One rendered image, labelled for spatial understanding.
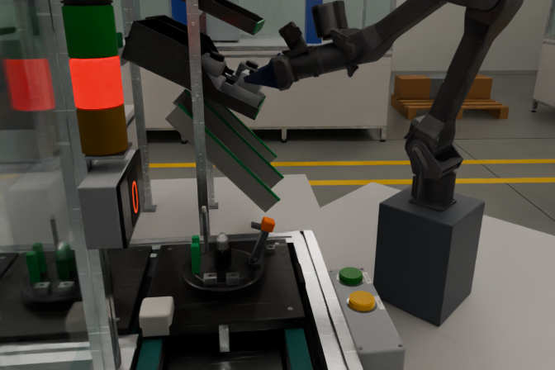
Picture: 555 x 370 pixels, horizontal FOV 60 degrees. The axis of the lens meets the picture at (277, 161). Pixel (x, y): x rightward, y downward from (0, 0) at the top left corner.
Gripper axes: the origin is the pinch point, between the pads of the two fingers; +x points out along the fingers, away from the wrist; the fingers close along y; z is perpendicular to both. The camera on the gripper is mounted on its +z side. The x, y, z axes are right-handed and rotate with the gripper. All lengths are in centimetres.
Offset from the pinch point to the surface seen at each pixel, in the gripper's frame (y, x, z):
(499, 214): -218, -93, -148
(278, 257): 21.4, 1.5, -30.6
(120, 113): 51, 6, 4
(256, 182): 7.4, 5.5, -20.4
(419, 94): -522, -89, -118
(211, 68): 4.6, 9.0, 3.8
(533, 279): 4, -46, -54
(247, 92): 2.6, 3.6, -2.6
